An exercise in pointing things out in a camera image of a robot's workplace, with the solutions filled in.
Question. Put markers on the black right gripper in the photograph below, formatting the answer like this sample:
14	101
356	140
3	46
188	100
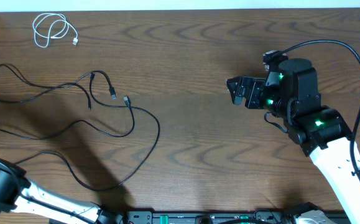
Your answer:
257	85

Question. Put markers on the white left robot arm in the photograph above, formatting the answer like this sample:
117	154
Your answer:
19	194

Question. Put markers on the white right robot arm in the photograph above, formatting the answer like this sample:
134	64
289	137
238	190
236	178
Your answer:
290	92

